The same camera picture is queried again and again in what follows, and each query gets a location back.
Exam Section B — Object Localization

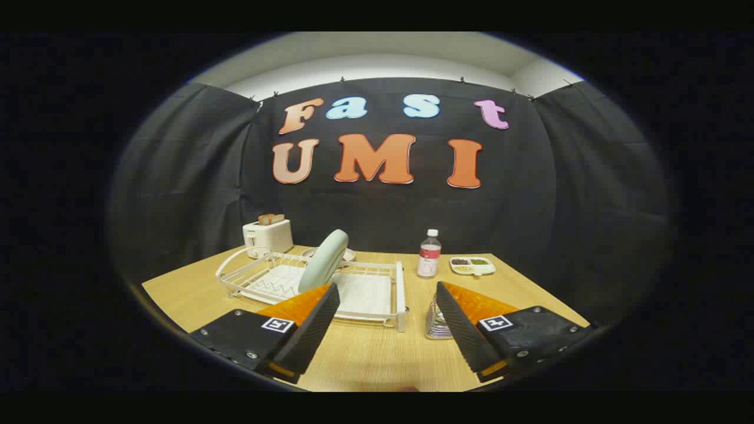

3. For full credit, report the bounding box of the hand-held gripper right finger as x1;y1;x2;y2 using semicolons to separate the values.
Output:
435;281;594;383

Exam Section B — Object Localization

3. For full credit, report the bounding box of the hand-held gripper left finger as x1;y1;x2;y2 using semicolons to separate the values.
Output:
190;283;341;385

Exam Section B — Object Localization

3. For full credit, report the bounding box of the metal wire basket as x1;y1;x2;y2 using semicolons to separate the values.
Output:
425;293;454;340

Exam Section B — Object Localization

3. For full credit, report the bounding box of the white wire dish rack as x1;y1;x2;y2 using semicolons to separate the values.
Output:
215;247;408;333

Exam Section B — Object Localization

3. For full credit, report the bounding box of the pale green plate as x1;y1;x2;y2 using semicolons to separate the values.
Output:
297;229;349;294

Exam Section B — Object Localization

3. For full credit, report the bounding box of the white divided condiment dish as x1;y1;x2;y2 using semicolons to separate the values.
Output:
449;256;497;276

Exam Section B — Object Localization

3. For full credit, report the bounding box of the white plate with meat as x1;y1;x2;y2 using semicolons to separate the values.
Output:
302;247;356;263

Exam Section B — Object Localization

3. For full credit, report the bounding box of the clear bottle with red label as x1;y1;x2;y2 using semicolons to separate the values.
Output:
416;229;442;279

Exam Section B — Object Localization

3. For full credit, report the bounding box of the white toaster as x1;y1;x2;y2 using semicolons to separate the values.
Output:
243;219;294;259

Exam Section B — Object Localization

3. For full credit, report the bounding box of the black backdrop cloth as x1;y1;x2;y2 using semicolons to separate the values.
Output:
109;77;672;324

